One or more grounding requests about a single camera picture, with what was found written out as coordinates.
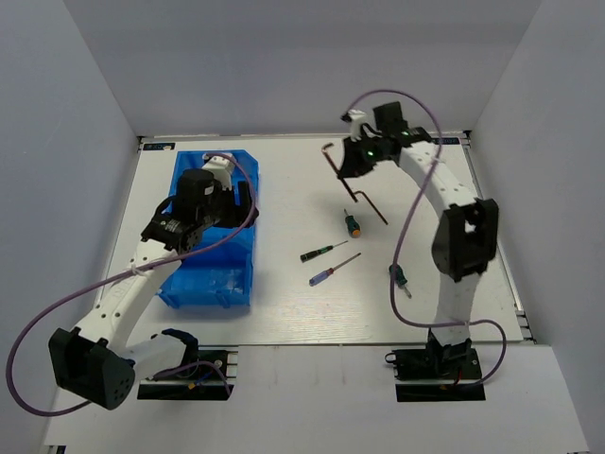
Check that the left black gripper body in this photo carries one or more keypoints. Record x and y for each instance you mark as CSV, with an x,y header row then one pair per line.
x,y
218,212

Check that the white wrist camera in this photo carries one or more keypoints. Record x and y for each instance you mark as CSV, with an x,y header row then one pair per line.
x,y
222,167
355,119

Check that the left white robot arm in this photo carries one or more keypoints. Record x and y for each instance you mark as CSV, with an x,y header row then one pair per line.
x,y
95,359

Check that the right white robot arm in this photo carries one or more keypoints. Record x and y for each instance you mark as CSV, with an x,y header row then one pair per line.
x,y
465,241

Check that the blue corner label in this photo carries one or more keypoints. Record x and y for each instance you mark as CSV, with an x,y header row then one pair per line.
x,y
159,146
446,141

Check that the dark green stubby screwdriver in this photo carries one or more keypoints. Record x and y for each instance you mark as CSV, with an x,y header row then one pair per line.
x,y
400,279

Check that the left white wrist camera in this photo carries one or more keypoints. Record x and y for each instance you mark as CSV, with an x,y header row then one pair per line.
x,y
222,167

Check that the right blue corner label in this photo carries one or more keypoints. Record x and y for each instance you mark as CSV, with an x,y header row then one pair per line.
x,y
446,141

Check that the blue red screwdriver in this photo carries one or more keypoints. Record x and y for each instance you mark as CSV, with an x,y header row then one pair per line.
x,y
323,275

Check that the blue plastic bin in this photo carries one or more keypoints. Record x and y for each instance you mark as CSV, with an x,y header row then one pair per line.
x,y
224,276

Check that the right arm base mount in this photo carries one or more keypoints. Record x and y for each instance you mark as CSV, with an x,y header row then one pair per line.
x,y
437,374

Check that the green orange stubby screwdriver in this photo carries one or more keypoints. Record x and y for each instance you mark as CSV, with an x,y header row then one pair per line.
x,y
352,225

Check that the black green precision screwdriver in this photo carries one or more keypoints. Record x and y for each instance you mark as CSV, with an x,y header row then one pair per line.
x,y
318,252

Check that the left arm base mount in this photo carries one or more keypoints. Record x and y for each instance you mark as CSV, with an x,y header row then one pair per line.
x,y
212,379

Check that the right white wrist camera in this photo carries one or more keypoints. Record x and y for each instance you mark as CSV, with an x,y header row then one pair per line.
x,y
355,119

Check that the left blue corner label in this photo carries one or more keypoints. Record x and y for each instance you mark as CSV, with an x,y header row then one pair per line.
x,y
159,146

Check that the brown hex key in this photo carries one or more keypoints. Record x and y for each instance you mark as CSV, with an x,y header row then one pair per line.
x,y
362,194
325,152

